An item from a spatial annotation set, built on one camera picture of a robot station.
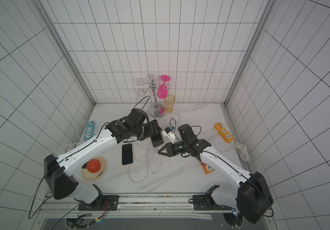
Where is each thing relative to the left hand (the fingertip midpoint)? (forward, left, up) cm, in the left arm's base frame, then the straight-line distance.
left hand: (154, 135), depth 75 cm
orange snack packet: (-11, -31, -20) cm, 39 cm away
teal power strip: (+14, +49, -20) cm, 55 cm away
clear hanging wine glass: (+29, +10, +6) cm, 31 cm away
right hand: (-10, -1, -4) cm, 10 cm away
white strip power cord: (+4, +57, -21) cm, 61 cm away
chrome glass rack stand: (+35, +3, -20) cm, 40 cm away
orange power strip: (+12, -48, -19) cm, 53 cm away
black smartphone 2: (-1, -2, -4) cm, 4 cm away
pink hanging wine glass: (+43, -3, -6) cm, 44 cm away
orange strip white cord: (-2, -55, -18) cm, 58 cm away
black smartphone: (-2, +19, -20) cm, 28 cm away
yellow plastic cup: (+37, -8, -10) cm, 39 cm away
